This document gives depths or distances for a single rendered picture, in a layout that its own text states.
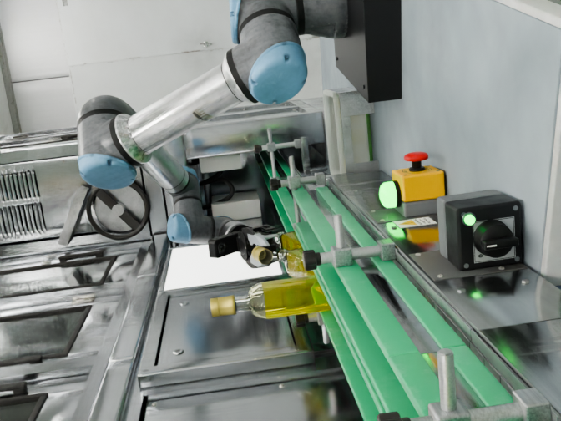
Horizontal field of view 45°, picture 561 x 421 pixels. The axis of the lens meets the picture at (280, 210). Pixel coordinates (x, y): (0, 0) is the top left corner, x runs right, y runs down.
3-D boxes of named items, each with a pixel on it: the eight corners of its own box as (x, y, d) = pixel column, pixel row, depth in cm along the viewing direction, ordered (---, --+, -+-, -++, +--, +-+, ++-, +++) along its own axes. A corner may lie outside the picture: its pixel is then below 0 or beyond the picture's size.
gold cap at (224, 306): (235, 310, 127) (212, 313, 127) (233, 292, 126) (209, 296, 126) (236, 317, 123) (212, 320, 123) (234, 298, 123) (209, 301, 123)
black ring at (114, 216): (154, 232, 240) (93, 240, 239) (145, 173, 236) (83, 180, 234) (154, 235, 236) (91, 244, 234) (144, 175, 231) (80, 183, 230)
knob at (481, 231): (509, 252, 83) (522, 260, 80) (473, 257, 83) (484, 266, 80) (507, 216, 82) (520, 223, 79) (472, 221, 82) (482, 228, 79)
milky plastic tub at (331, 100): (362, 172, 177) (330, 176, 177) (356, 85, 172) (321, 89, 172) (378, 184, 160) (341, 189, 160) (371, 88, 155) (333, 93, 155)
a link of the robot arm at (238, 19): (286, -37, 139) (220, -28, 137) (300, 7, 132) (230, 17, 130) (286, 10, 149) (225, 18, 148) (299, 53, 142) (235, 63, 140)
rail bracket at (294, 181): (327, 222, 160) (275, 229, 159) (320, 151, 156) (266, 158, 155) (330, 225, 157) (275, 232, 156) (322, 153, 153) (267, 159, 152)
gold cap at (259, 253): (274, 262, 155) (265, 258, 159) (271, 247, 154) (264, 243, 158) (260, 266, 153) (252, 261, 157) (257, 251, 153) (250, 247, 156)
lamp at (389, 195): (395, 204, 116) (377, 206, 116) (393, 178, 115) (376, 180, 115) (402, 210, 112) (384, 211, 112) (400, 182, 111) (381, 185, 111)
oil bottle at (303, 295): (361, 296, 130) (249, 311, 128) (358, 267, 129) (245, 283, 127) (367, 306, 124) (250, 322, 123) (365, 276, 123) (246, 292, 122)
